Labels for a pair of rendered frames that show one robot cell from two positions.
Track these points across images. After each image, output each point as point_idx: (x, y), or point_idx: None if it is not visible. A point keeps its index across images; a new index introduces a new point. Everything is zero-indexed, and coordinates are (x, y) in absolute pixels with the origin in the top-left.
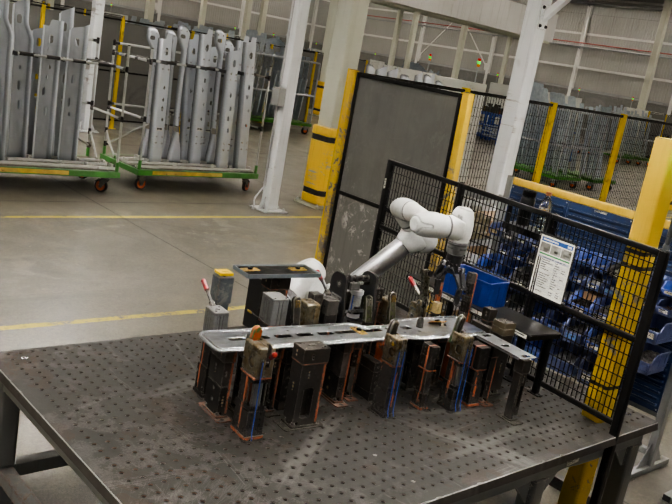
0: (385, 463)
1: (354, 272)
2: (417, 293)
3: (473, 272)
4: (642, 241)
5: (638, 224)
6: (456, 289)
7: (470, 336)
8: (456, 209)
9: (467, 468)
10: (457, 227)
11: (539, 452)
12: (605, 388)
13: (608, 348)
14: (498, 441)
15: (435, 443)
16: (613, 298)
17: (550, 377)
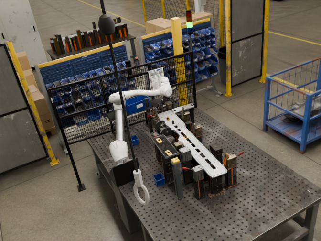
0: (237, 153)
1: (119, 133)
2: (154, 117)
3: (145, 98)
4: (182, 52)
5: (178, 49)
6: (172, 104)
7: (188, 112)
8: (164, 79)
9: (232, 136)
10: (169, 84)
11: (214, 122)
12: (187, 98)
13: (185, 87)
14: (210, 129)
15: (218, 141)
16: (179, 73)
17: (154, 111)
